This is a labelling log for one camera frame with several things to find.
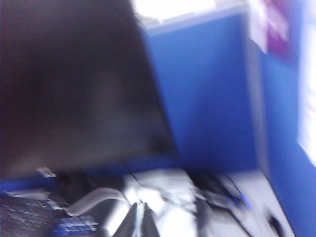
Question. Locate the black computer keyboard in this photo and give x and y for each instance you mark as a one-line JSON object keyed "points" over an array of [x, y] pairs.
{"points": [[22, 214]]}

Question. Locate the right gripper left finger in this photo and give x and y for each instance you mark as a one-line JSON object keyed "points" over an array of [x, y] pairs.
{"points": [[136, 222]]}

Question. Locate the white and purple poster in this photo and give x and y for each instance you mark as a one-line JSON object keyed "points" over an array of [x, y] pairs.
{"points": [[271, 29]]}

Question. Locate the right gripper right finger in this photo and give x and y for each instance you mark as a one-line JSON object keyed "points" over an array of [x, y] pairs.
{"points": [[151, 224]]}

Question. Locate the black ASUS computer monitor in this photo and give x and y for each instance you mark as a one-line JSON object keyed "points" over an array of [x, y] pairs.
{"points": [[74, 86]]}

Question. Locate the silver partition post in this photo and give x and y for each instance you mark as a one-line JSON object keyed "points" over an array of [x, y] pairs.
{"points": [[255, 111]]}

